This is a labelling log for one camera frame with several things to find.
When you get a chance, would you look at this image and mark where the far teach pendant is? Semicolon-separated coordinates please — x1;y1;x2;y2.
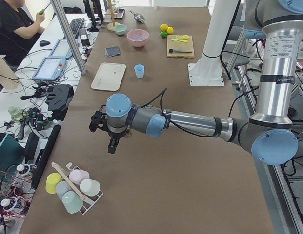
49;39;73;60

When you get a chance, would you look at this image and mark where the pink cup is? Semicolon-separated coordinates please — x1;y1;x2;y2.
69;169;90;185

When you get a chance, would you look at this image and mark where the steel muddler black tip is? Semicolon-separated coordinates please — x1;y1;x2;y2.
169;48;193;53

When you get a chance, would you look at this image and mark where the yellow cup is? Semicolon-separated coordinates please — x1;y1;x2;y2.
45;173;62;194

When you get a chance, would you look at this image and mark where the wooden rack handle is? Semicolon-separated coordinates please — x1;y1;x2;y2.
51;162;86;200

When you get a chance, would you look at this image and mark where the green bowl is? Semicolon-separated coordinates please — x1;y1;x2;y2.
113;24;128;36

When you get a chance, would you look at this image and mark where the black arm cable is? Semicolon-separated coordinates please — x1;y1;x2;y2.
140;88;222;138

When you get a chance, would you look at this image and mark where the near teach pendant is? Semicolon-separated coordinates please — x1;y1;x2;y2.
31;57;66;81

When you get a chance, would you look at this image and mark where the wooden cutting board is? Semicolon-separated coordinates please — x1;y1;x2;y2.
167;35;195;58

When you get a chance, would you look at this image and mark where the grey cup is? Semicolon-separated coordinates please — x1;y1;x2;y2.
56;181;72;200

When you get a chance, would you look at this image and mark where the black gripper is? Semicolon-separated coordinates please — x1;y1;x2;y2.
108;129;126;154

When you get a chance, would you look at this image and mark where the aluminium frame post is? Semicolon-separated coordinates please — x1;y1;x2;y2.
50;0;86;75

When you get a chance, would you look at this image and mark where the pink bowl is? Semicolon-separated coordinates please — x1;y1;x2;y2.
126;29;149;48

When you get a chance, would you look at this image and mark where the whole yellow lemon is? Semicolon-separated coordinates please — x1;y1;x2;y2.
159;24;168;31
166;27;174;35

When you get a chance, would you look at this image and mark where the white wire cup rack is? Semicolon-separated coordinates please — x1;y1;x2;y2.
64;163;103;215

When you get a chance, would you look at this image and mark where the dark tray at table end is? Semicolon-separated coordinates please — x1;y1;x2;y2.
104;9;125;20

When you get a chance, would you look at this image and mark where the green lime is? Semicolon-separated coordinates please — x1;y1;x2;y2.
160;31;167;38

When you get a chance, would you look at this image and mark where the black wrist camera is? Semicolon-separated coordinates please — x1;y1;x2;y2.
89;104;108;132

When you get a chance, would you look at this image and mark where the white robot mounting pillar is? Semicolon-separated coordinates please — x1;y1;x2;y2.
188;0;240;87

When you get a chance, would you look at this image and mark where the black computer mouse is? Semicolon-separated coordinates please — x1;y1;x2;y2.
39;40;51;47

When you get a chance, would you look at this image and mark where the black keyboard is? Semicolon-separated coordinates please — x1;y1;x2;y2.
69;18;84;39

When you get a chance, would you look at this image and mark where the metal ice scoop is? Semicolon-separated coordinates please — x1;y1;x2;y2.
130;10;146;23

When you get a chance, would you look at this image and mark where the white cup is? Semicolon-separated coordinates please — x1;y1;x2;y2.
80;179;101;197

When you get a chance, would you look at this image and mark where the mint green cup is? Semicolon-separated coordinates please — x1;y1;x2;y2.
61;191;83;214

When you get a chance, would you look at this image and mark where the yellow plastic knife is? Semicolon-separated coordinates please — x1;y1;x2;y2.
169;38;188;43

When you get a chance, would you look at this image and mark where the black box with label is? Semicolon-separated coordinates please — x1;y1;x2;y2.
79;28;90;46

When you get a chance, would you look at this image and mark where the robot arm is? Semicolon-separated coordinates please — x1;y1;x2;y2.
104;0;303;165

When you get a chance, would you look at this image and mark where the wooden mug tree stand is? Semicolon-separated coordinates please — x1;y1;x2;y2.
106;0;120;31

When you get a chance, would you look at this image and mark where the cream rabbit tray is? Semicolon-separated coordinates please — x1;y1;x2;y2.
91;62;126;91

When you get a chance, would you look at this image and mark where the person in black shirt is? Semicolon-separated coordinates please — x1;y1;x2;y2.
0;0;45;66

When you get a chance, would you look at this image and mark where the grey folded cloth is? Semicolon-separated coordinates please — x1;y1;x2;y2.
105;46;121;57

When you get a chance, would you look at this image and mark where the teach pendant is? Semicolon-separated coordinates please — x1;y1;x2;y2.
49;39;73;60
31;57;66;81

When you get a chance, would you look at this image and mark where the light blue plastic cup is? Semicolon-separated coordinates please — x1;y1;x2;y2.
134;64;144;78

